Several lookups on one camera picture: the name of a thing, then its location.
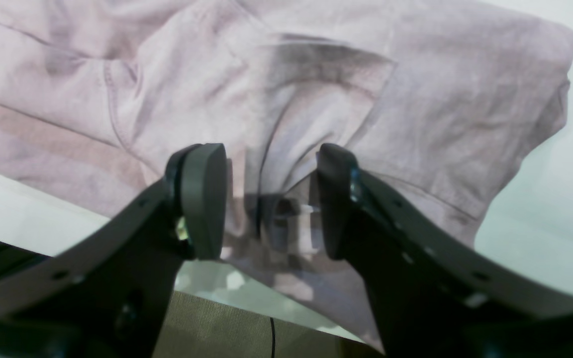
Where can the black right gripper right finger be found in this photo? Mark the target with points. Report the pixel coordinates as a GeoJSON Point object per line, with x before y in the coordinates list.
{"type": "Point", "coordinates": [431, 296]}

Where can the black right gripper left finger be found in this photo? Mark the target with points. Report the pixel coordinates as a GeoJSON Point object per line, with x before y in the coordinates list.
{"type": "Point", "coordinates": [107, 296]}

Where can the dusty pink T-shirt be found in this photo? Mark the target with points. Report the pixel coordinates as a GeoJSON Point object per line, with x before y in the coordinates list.
{"type": "Point", "coordinates": [441, 99]}

